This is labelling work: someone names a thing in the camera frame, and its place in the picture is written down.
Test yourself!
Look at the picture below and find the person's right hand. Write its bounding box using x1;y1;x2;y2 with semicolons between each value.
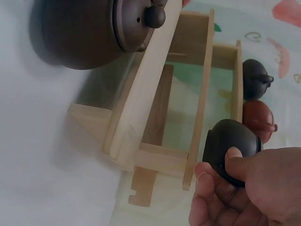
189;145;301;226

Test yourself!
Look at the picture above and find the small dark brown teapot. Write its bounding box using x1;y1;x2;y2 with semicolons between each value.
242;58;275;101
201;119;263;189

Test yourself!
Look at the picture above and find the stepped wooden shelf rack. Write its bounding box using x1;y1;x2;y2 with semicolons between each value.
67;0;243;208

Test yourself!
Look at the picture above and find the large dark brown teapot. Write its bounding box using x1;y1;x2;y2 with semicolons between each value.
29;0;167;71

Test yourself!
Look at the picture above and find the small red-brown teapot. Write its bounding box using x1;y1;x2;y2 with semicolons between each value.
242;100;279;145

